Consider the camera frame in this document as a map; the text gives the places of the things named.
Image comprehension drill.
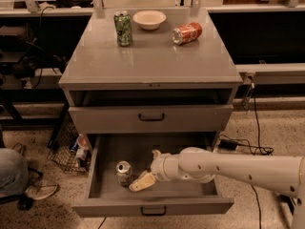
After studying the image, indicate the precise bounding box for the black power cable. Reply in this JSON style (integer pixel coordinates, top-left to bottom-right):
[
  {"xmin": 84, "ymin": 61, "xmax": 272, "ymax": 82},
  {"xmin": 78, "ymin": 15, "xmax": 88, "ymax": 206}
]
[{"xmin": 218, "ymin": 76, "xmax": 275, "ymax": 229}]

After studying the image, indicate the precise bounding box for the white sandal shoe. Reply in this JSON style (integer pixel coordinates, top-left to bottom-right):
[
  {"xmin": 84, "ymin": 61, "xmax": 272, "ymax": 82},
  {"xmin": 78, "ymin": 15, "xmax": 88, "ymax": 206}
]
[{"xmin": 25, "ymin": 179, "xmax": 58, "ymax": 200}]

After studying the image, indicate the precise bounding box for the grey drawer cabinet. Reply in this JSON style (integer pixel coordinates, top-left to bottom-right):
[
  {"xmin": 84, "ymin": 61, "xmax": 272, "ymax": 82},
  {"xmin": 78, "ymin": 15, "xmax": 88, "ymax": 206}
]
[{"xmin": 60, "ymin": 8, "xmax": 241, "ymax": 145}]

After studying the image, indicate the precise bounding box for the blue can in basket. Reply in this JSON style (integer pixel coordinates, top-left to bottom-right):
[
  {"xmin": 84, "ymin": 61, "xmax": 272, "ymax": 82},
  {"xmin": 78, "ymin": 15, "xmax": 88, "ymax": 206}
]
[{"xmin": 69, "ymin": 139, "xmax": 78, "ymax": 155}]

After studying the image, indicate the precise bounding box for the orange soda can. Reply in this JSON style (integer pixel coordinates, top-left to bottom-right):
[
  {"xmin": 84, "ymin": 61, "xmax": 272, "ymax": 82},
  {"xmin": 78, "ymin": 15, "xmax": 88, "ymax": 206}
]
[{"xmin": 173, "ymin": 22, "xmax": 202, "ymax": 45}]

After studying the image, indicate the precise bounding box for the black top drawer handle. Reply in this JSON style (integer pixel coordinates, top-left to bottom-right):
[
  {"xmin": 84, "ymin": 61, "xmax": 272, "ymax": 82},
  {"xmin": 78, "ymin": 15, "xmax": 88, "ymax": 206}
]
[{"xmin": 138, "ymin": 114, "xmax": 165, "ymax": 122}]

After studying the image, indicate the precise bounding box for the silver green 7up can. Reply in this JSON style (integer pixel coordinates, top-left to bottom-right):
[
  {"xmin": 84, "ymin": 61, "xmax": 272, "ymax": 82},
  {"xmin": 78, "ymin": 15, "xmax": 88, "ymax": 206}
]
[{"xmin": 115, "ymin": 160, "xmax": 132, "ymax": 187}]

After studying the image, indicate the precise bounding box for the black power adapter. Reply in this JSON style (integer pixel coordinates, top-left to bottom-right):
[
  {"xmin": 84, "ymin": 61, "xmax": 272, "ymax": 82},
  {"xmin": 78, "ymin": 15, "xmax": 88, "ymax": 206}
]
[{"xmin": 218, "ymin": 139, "xmax": 237, "ymax": 150}]

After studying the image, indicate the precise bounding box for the white ceramic bowl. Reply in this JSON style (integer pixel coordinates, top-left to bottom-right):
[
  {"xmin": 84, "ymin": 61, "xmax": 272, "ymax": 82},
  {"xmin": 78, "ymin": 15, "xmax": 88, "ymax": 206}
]
[{"xmin": 132, "ymin": 10, "xmax": 167, "ymax": 31}]

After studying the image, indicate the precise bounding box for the black middle drawer handle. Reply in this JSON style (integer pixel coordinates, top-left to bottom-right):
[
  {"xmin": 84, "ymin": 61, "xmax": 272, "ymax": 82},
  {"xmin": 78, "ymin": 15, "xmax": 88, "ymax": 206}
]
[{"xmin": 140, "ymin": 206, "xmax": 167, "ymax": 217}]

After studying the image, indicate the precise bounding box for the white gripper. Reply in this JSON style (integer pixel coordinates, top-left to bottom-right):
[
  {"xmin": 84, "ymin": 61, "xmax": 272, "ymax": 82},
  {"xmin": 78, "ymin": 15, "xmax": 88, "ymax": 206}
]
[{"xmin": 129, "ymin": 150, "xmax": 182, "ymax": 192}]

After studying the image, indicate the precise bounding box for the green patterned soda can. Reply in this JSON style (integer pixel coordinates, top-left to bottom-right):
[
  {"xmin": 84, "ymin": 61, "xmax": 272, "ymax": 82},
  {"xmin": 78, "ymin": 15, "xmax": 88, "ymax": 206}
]
[{"xmin": 113, "ymin": 10, "xmax": 132, "ymax": 47}]

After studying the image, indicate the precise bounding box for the black wire basket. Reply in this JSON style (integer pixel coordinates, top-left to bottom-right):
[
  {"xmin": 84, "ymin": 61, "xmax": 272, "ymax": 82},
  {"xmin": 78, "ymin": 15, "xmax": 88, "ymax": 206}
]
[{"xmin": 47, "ymin": 114, "xmax": 90, "ymax": 173}]

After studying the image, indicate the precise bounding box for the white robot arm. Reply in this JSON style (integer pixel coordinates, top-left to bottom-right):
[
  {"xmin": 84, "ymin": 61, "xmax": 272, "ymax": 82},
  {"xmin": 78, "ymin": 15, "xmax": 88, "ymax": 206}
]
[{"xmin": 129, "ymin": 147, "xmax": 305, "ymax": 229}]

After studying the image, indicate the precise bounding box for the black drawer handle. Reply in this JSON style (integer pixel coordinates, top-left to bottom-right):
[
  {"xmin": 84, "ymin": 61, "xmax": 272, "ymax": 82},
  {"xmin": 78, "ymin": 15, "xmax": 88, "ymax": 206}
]
[
  {"xmin": 138, "ymin": 114, "xmax": 165, "ymax": 122},
  {"xmin": 140, "ymin": 206, "xmax": 167, "ymax": 217}
]

